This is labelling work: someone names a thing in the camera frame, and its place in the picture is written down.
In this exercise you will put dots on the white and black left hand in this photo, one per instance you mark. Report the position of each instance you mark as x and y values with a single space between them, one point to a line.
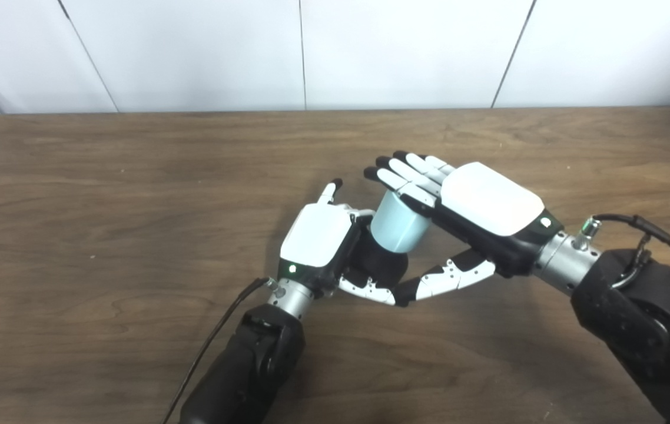
314 235

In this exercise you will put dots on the white and black right hand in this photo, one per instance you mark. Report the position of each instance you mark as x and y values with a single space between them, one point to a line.
488 200

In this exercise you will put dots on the black flared nozzle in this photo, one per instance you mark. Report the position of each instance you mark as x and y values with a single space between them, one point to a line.
379 268

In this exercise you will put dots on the light blue cylinder cup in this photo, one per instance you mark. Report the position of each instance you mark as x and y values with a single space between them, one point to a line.
397 227

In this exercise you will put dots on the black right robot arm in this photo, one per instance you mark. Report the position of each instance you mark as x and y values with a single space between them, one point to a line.
635 318

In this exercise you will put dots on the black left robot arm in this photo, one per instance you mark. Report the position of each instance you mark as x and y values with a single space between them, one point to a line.
241 377

